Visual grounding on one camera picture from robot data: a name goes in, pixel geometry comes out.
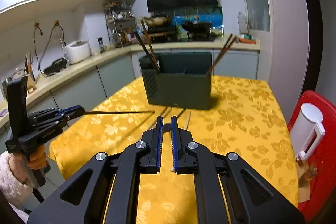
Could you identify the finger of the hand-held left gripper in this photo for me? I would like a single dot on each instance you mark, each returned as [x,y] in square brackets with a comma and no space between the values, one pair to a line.
[73,108]
[74,116]

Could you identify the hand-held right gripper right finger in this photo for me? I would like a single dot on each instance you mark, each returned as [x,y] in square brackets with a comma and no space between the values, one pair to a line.
[173,145]

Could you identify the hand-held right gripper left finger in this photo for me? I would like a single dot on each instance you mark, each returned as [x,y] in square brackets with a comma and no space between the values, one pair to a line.
[158,145]

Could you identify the light wooden chopstick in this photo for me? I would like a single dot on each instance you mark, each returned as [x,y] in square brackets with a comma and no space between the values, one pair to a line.
[187,119]
[149,43]

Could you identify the dark wooden chopstick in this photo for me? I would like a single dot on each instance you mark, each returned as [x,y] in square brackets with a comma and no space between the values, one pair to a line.
[144,49]
[218,56]
[228,47]
[164,111]
[118,112]

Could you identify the dark green utensil holder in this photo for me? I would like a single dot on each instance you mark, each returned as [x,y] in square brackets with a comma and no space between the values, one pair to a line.
[178,87]

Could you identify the person's left forearm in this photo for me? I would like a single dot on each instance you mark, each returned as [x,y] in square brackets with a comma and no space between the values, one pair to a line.
[11,182]

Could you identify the person's left hand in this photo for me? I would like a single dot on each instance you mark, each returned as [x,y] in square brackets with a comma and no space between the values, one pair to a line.
[39,159]

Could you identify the beige kitchen countertop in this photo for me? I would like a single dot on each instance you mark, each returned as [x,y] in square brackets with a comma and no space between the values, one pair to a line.
[78,66]

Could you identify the black countertop appliance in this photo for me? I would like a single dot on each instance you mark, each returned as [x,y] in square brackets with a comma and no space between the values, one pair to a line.
[55,66]

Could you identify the wooden knife block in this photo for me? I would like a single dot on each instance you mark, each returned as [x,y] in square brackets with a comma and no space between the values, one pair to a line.
[31,74]

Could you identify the white rice cooker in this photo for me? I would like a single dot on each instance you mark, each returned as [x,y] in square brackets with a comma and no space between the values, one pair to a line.
[77,52]

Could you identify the yellow floral tablecloth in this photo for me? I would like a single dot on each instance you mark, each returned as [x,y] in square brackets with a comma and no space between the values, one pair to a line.
[236,121]

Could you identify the row of condiment bottles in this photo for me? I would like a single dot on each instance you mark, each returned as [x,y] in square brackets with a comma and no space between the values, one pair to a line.
[124,36]

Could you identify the metal spice rack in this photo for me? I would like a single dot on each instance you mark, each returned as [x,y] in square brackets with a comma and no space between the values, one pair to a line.
[119,22]

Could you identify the black gas cooktop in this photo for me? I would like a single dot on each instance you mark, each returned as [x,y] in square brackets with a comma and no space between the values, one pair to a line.
[183,36]

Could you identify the black wok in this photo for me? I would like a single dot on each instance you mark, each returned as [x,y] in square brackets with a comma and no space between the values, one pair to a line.
[197,26]

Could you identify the golden pan with lid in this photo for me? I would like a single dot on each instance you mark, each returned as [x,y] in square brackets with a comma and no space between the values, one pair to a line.
[157,19]

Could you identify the orange kitchen utensil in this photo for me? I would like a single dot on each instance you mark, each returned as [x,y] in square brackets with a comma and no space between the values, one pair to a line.
[248,39]

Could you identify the blue seascape backsplash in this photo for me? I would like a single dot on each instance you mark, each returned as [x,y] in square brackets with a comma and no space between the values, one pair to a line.
[199,14]

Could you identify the white kettle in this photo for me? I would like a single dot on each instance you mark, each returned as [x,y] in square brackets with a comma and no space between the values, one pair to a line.
[307,129]

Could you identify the white plastic bottle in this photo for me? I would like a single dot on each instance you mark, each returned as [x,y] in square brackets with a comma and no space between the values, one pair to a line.
[242,23]

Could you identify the red plastic stool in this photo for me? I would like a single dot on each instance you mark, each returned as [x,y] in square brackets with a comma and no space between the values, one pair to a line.
[323,174]

